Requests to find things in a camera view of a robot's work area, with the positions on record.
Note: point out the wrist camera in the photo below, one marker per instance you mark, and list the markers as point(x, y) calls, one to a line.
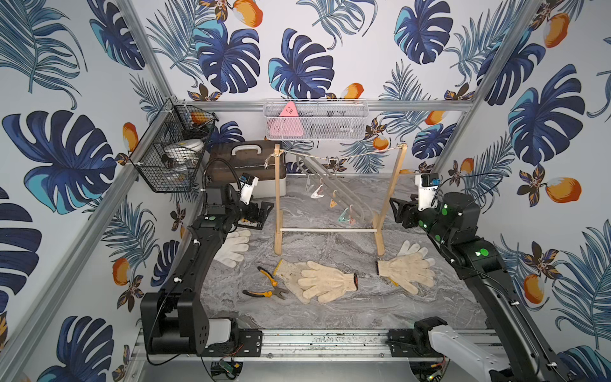
point(426, 194)
point(247, 184)

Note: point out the black wire basket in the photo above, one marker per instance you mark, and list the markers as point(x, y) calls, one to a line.
point(174, 123)

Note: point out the beige glove red cuff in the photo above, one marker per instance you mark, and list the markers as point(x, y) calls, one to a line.
point(326, 284)

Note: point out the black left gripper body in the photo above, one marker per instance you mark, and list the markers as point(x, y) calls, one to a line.
point(254, 213)

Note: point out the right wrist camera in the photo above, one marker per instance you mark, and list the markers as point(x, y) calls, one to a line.
point(426, 194)

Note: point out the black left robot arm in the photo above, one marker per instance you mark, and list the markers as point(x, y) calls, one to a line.
point(174, 319)

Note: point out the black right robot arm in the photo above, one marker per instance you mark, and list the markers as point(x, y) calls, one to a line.
point(451, 226)

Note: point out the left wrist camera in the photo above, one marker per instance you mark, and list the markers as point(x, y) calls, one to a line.
point(247, 184)

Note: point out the white glove left side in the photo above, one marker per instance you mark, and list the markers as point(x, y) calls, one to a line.
point(232, 251)

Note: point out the brown lidded storage box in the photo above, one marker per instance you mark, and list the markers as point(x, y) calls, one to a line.
point(255, 158)

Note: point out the clear mesh wall tray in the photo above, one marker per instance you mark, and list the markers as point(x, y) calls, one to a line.
point(324, 120)

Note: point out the yellow handled pliers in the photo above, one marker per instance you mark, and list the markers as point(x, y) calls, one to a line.
point(265, 287)

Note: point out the white object in basket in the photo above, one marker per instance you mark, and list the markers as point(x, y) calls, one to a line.
point(184, 151)

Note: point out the beige glove yellow cuff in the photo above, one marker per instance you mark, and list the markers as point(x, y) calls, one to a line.
point(290, 273)

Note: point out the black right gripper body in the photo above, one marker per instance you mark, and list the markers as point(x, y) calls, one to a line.
point(410, 211)

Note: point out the pink triangular card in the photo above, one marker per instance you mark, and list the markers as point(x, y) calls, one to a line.
point(287, 124)

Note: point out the beige glove right side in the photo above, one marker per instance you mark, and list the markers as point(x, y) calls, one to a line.
point(410, 266)

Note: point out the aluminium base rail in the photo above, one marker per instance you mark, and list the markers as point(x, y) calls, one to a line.
point(360, 345)

